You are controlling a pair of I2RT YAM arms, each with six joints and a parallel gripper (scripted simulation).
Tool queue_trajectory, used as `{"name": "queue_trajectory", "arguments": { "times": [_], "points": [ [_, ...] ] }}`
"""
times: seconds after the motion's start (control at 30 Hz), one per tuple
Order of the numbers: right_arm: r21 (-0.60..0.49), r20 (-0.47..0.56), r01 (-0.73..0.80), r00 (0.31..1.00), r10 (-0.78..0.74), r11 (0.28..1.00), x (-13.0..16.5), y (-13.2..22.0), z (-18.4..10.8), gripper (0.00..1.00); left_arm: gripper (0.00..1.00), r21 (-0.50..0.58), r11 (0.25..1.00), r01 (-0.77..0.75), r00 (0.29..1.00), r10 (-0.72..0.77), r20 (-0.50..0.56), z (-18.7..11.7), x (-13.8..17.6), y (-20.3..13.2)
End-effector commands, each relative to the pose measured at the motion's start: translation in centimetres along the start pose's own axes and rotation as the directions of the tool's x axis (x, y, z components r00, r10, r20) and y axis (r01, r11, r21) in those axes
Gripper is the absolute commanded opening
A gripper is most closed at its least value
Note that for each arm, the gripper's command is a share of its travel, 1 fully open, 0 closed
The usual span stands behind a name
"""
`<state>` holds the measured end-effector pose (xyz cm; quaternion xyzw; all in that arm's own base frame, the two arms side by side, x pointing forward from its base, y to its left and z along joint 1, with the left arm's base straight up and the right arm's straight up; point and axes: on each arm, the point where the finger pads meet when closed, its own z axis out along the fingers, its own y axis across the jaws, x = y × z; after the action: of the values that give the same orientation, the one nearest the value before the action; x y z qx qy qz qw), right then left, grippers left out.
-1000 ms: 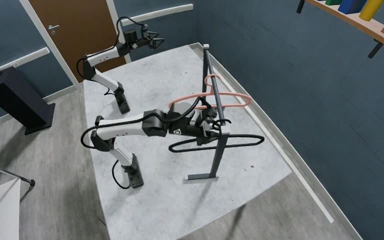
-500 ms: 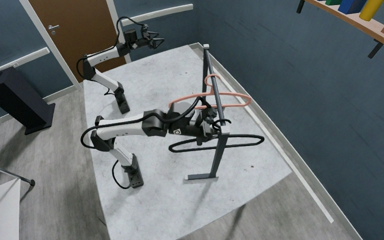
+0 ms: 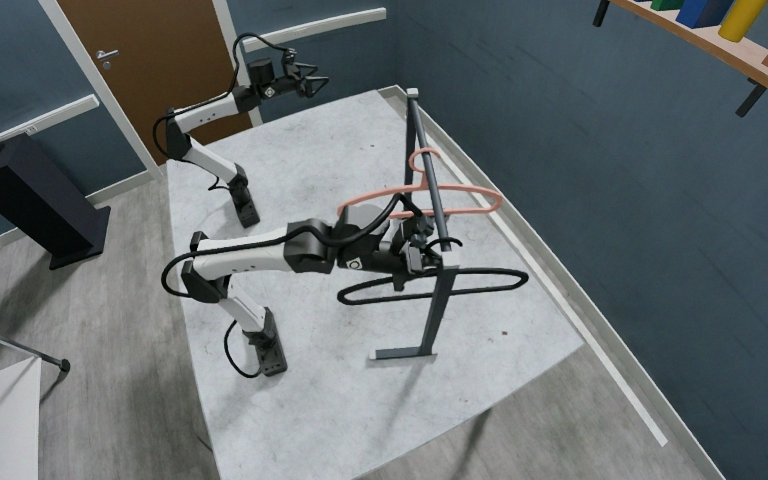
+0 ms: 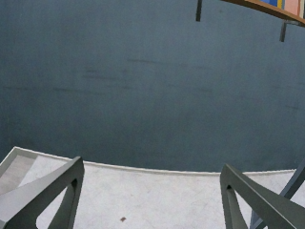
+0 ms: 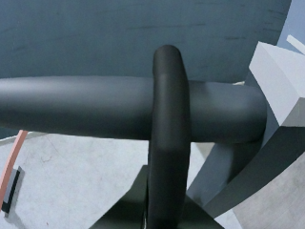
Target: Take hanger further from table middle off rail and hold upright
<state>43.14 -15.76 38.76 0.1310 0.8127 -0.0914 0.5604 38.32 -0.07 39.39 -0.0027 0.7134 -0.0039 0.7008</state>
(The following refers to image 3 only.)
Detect pink clothes hanger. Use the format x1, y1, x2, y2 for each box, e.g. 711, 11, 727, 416
337, 148, 503, 219

